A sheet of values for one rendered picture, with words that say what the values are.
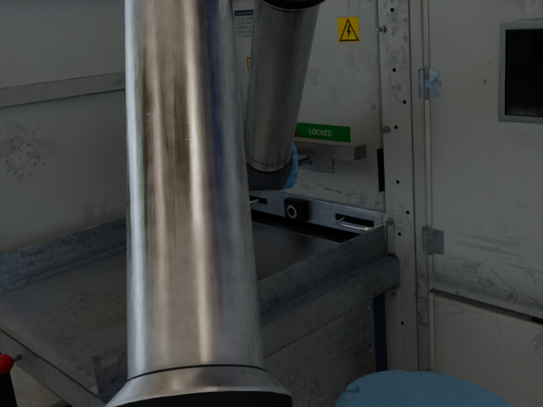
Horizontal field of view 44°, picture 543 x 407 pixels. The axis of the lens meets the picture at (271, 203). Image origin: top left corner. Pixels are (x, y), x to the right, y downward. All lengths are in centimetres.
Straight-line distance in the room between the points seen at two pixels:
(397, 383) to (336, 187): 101
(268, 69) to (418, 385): 54
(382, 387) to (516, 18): 76
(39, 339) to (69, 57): 71
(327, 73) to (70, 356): 78
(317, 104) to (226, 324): 105
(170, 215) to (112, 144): 120
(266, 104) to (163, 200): 50
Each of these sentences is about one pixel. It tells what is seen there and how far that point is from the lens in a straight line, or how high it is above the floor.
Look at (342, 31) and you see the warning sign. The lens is 146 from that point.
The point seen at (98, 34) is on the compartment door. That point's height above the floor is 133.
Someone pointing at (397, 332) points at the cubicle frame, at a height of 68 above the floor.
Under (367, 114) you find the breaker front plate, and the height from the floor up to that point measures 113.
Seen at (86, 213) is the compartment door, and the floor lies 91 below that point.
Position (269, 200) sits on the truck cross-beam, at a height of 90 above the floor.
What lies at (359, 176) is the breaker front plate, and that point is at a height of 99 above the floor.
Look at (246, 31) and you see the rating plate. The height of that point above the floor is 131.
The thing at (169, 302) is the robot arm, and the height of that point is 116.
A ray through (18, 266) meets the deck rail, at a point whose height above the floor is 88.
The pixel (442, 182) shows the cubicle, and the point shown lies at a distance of 129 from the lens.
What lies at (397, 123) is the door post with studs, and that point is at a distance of 134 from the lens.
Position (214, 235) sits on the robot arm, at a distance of 55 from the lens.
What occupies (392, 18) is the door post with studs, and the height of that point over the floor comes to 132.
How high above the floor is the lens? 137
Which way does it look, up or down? 16 degrees down
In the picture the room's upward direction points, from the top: 5 degrees counter-clockwise
